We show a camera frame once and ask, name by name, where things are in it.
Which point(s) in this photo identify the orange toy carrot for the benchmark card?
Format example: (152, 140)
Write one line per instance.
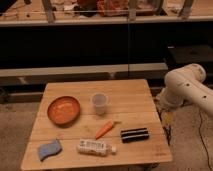
(107, 127)

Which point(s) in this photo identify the orange ceramic bowl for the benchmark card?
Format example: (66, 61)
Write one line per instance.
(63, 110)

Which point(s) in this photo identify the blue sponge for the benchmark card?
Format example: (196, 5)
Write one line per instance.
(50, 149)

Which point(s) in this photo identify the white glue bottle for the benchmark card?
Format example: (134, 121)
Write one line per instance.
(94, 147)

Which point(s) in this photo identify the black box on shelf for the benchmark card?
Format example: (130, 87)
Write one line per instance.
(180, 56)

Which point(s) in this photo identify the translucent white cup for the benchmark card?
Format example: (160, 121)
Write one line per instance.
(99, 102)

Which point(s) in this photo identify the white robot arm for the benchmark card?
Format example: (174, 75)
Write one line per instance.
(186, 83)

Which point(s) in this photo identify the orange clutter on shelf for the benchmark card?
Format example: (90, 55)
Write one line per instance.
(112, 7)

